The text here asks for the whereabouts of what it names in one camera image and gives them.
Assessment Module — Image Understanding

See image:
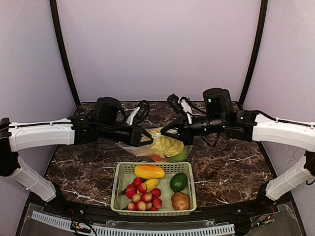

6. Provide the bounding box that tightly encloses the toy napa cabbage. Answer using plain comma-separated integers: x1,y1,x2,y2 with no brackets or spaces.
149,128,184,158

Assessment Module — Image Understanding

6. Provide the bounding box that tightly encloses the clear dotted zip top bag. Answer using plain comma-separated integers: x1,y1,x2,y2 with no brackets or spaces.
119,128,192,162

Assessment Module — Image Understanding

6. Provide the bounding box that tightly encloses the green toy apple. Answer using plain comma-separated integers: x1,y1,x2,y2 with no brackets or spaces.
169,148,188,162

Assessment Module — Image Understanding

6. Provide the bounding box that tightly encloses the red toy pomegranate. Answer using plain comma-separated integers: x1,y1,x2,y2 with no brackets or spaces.
152,155,163,162

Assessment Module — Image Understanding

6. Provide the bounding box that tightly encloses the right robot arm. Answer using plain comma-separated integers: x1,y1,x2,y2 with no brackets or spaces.
160,88,315,202

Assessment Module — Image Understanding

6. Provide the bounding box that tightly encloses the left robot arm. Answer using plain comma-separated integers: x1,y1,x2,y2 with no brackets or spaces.
0,97,154,202

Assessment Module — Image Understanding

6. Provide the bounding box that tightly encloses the orange yellow toy mango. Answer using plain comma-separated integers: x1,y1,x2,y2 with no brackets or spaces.
134,165,165,179

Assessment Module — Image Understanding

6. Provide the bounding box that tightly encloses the pale green plastic basket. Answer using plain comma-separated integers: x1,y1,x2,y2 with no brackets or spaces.
110,161,197,216

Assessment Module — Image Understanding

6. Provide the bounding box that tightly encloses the small yellow toy corn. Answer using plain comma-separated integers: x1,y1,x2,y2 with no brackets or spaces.
144,179,159,192

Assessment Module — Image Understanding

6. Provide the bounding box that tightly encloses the dark green toy avocado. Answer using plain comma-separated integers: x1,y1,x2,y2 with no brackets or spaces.
169,173,188,192

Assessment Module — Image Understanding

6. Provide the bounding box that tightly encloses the toy lychee fruit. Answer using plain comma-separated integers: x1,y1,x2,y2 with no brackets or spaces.
127,202,136,211
136,201,147,211
141,192,153,203
132,194,142,203

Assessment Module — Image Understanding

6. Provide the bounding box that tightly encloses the brown toy potato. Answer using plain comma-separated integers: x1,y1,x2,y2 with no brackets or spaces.
171,192,190,210

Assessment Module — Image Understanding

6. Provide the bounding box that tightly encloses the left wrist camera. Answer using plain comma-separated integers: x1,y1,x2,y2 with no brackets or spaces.
126,100,150,126

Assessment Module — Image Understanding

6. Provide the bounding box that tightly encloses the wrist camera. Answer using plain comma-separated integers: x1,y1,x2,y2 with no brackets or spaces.
126,100,150,126
167,94,194,124

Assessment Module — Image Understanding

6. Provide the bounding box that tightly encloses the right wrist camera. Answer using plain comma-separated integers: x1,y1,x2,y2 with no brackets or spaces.
167,94,194,124

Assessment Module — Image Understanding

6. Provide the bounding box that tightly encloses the white slotted cable duct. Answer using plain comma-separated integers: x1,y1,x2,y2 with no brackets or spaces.
31,211,236,236

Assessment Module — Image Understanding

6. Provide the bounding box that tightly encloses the black right corner frame post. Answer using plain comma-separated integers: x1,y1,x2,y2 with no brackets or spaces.
238,0,268,107

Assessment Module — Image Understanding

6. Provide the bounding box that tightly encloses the black corner frame post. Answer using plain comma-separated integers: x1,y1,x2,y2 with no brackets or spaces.
238,0,268,107
49,0,81,107

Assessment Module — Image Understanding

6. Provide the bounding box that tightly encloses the black left corner frame post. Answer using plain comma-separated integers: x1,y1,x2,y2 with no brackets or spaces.
49,0,81,107

